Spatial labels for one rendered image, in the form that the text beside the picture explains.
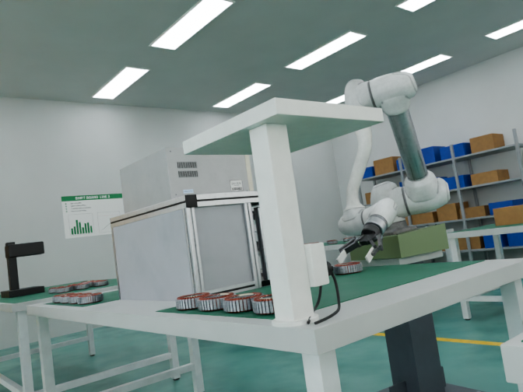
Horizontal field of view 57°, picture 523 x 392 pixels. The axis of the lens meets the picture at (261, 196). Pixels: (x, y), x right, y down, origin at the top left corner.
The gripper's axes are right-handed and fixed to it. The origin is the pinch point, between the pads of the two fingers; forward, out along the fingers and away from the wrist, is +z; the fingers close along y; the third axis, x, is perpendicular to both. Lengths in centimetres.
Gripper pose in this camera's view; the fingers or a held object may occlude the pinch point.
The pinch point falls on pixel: (353, 260)
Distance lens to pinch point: 196.3
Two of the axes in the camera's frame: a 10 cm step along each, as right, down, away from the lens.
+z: -5.3, 5.2, -6.7
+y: -7.1, 1.6, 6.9
